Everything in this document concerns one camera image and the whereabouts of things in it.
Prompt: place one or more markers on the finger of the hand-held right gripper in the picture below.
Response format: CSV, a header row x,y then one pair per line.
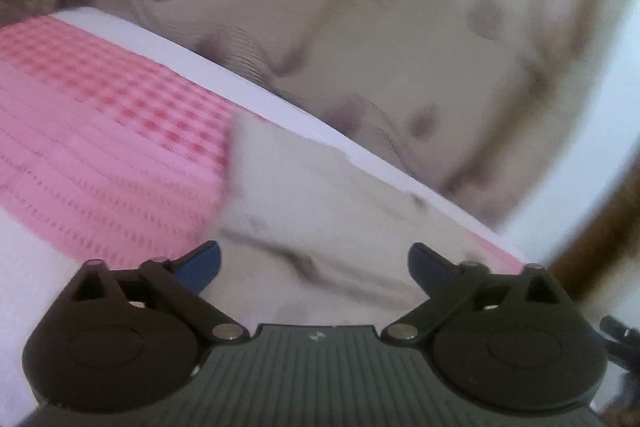
x,y
620,337

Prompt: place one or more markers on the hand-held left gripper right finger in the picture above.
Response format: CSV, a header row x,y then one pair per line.
x,y
424,264

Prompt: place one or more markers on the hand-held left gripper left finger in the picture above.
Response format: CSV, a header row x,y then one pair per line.
x,y
204,268

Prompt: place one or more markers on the beige small garment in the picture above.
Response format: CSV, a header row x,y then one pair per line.
x,y
320,217

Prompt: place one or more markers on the brown wooden furniture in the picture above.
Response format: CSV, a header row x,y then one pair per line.
x,y
600,247

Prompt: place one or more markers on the pink checked bed sheet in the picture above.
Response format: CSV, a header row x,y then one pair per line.
x,y
100,132

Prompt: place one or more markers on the cream printed quilt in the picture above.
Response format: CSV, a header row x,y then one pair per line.
x,y
400,32

